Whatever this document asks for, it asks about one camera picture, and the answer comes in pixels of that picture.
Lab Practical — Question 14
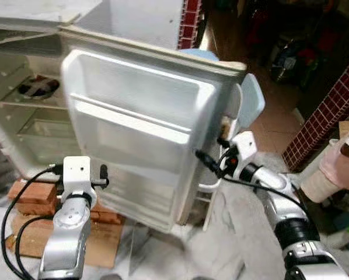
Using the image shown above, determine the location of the white fridge door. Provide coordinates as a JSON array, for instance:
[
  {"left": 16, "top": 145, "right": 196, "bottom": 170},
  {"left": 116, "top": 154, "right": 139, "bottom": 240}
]
[{"left": 59, "top": 26, "right": 248, "bottom": 234}]

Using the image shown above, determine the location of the round steel bowl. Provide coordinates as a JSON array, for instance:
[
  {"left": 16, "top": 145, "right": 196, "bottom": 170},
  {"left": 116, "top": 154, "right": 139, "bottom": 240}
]
[{"left": 17, "top": 76, "right": 60, "bottom": 99}]

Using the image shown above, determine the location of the clear fridge crisper drawer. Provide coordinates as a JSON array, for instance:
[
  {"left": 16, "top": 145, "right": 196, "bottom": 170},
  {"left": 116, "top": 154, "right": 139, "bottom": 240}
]
[{"left": 17, "top": 117, "right": 82, "bottom": 165}]

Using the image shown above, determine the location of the white fridge body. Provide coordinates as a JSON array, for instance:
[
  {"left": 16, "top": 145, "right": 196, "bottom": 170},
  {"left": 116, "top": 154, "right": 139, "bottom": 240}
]
[{"left": 0, "top": 0, "right": 82, "bottom": 181}]

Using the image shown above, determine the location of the single red brick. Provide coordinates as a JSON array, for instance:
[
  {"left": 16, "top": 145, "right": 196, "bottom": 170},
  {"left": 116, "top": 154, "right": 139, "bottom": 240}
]
[{"left": 88, "top": 201, "right": 127, "bottom": 225}]

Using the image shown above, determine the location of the white framed light blue chair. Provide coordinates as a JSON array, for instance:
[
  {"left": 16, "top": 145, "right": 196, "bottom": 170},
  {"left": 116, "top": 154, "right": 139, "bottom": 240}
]
[{"left": 198, "top": 73, "right": 266, "bottom": 231}]

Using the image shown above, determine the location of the brown cardboard sheet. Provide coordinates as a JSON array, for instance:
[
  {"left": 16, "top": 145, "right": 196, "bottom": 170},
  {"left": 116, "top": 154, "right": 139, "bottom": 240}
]
[{"left": 5, "top": 213, "right": 127, "bottom": 269}]

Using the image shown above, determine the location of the red brick stack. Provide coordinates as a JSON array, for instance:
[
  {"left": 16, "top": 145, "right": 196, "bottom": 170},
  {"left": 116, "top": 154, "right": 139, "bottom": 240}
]
[{"left": 8, "top": 180, "right": 65, "bottom": 216}]

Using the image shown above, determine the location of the light blue round top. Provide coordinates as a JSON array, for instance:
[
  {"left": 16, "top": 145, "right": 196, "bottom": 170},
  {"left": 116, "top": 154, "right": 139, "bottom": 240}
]
[{"left": 180, "top": 48, "right": 220, "bottom": 62}]

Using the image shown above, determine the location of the dark parked scooter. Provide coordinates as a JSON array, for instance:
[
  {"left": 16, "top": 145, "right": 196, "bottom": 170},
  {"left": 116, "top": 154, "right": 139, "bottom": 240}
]
[{"left": 270, "top": 35, "right": 338, "bottom": 85}]

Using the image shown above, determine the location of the person in pale pink clothes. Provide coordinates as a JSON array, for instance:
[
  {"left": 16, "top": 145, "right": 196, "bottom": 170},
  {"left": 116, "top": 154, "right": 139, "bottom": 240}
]
[{"left": 300, "top": 125, "right": 349, "bottom": 205}]

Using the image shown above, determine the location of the teal plastic toy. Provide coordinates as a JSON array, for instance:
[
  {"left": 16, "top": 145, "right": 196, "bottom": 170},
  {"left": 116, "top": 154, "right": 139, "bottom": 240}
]
[{"left": 332, "top": 211, "right": 349, "bottom": 253}]

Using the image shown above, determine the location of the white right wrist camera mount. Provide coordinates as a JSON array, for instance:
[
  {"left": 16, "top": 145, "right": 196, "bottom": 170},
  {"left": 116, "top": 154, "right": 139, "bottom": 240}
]
[{"left": 232, "top": 132, "right": 258, "bottom": 177}]

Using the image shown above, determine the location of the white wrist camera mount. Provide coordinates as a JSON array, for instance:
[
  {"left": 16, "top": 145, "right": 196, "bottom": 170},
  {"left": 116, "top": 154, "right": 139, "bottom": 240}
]
[
  {"left": 232, "top": 132, "right": 258, "bottom": 177},
  {"left": 62, "top": 156, "right": 92, "bottom": 196}
]

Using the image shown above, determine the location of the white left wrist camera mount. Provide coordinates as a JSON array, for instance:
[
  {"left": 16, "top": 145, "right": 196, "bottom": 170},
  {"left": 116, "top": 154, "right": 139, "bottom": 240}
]
[{"left": 62, "top": 156, "right": 92, "bottom": 196}]

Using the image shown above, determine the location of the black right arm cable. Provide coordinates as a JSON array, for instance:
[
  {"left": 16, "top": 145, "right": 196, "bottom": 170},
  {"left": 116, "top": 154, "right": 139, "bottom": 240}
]
[{"left": 212, "top": 149, "right": 308, "bottom": 215}]

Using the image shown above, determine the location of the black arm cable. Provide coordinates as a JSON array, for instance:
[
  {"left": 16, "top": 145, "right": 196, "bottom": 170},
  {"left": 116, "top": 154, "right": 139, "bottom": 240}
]
[
  {"left": 1, "top": 165, "right": 65, "bottom": 280},
  {"left": 15, "top": 215, "right": 54, "bottom": 280},
  {"left": 212, "top": 149, "right": 308, "bottom": 215}
]

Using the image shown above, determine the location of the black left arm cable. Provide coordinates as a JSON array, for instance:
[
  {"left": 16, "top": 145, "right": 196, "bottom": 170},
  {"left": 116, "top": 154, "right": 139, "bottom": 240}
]
[
  {"left": 1, "top": 165, "right": 65, "bottom": 280},
  {"left": 15, "top": 215, "right": 54, "bottom": 280}
]

